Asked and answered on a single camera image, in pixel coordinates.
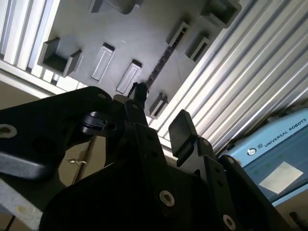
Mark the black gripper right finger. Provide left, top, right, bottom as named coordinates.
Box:
left=168, top=109, right=287, bottom=231

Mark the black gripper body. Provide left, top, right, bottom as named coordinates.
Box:
left=39, top=161, right=218, bottom=231

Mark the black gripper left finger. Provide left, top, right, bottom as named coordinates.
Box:
left=0, top=81, right=176, bottom=217

